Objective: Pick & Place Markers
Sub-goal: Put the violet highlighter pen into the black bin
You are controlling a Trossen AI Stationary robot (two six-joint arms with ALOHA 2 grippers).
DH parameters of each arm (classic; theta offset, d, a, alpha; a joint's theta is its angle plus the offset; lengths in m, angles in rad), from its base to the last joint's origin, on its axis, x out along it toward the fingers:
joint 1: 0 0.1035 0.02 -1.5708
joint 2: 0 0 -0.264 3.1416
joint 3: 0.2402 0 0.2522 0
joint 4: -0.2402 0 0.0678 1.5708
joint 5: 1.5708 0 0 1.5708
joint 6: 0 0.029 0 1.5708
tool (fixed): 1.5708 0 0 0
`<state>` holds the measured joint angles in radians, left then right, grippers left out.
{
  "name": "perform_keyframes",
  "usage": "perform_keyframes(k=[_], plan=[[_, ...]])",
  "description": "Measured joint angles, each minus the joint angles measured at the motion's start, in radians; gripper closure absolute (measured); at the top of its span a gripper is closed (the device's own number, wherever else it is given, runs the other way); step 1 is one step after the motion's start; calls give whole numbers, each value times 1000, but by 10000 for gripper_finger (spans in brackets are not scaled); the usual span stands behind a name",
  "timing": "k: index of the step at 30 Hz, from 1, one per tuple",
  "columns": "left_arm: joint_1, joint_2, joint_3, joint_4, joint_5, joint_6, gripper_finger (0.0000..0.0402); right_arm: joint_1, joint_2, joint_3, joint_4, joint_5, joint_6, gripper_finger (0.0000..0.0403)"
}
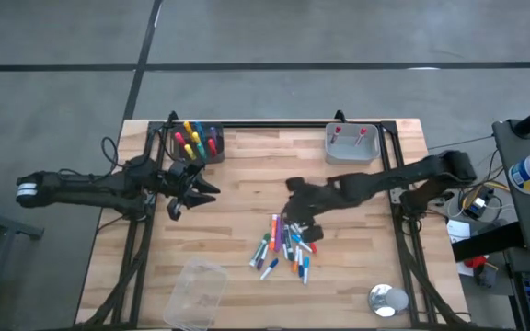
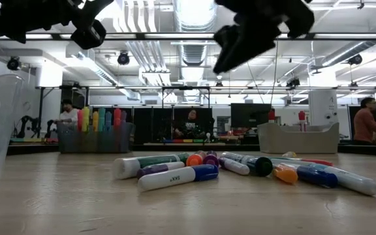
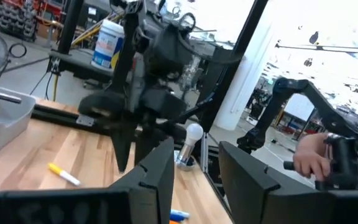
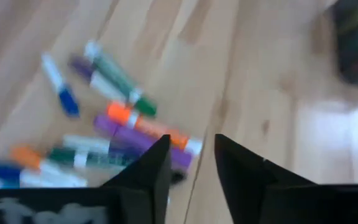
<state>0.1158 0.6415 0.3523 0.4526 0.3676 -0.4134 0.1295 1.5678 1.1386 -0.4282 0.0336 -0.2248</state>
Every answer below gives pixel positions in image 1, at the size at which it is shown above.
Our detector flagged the clear plastic bin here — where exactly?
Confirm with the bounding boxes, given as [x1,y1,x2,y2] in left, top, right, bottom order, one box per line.
[161,257,229,331]

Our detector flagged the dark grey plastic bin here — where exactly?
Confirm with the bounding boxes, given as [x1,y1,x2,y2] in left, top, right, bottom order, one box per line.
[168,120,226,167]

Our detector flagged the black desk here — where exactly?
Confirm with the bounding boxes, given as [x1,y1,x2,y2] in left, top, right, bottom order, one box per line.
[492,118,530,257]

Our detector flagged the white paper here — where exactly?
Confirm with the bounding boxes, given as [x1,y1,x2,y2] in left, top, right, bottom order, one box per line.
[445,219,472,245]

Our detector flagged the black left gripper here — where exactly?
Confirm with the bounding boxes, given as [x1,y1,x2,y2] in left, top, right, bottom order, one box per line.
[166,159,223,222]

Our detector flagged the red object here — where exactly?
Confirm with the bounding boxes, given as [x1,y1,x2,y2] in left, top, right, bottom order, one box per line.
[464,255,488,271]

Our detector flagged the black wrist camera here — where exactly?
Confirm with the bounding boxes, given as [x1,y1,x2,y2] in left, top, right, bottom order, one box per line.
[169,161,189,183]

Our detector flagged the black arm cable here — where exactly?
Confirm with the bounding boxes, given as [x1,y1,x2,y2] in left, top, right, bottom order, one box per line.
[100,128,167,185]

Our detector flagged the orange Expo dry-erase marker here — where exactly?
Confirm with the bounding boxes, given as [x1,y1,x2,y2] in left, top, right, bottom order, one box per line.
[268,213,279,252]

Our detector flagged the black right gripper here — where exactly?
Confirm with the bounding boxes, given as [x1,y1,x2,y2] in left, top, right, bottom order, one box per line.
[284,176,347,244]

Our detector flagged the light grey plastic bin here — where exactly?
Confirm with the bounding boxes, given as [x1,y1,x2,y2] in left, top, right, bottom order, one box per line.
[323,121,382,166]

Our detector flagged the green Expo dry-erase marker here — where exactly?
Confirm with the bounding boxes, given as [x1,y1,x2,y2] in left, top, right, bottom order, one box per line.
[284,224,295,263]
[248,233,272,268]

